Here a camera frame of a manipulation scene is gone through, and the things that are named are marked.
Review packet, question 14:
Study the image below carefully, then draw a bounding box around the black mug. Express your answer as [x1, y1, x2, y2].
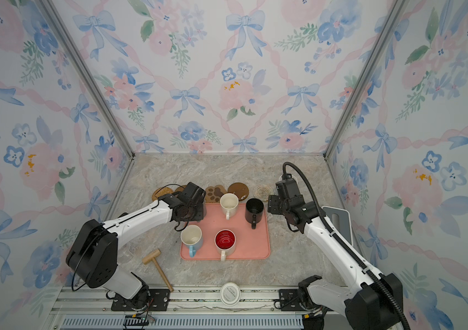
[245, 198, 265, 230]

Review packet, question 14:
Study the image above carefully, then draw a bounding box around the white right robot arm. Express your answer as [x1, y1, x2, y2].
[268, 174, 410, 329]

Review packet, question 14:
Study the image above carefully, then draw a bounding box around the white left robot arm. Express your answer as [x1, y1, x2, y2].
[66, 182, 206, 309]

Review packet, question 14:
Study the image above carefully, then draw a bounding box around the round cork wood coaster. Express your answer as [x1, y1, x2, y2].
[174, 186, 186, 193]

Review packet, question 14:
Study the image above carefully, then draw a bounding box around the brown paw print coaster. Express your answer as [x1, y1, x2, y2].
[205, 185, 227, 204]

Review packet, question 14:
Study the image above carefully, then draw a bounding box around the woven rattan coaster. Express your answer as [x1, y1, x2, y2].
[151, 186, 174, 202]

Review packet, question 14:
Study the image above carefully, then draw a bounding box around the cream mug back row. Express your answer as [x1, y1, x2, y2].
[220, 192, 239, 220]

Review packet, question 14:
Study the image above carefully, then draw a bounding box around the dark brown round coaster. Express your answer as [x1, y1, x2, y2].
[227, 182, 250, 202]

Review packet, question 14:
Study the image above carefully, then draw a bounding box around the red interior mug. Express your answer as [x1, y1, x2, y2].
[214, 229, 237, 261]

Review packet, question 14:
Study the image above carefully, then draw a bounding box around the pink silicone tray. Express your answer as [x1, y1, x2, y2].
[180, 203, 270, 261]

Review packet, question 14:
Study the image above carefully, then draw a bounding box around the wooden mallet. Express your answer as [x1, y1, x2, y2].
[142, 249, 174, 292]

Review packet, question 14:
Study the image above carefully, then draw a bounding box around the white round lid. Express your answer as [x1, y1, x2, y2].
[220, 282, 241, 307]

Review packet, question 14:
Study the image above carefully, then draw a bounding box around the cream mug blue handle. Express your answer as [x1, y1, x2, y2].
[180, 225, 204, 258]

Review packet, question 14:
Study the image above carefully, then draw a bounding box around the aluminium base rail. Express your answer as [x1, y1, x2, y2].
[47, 284, 400, 330]

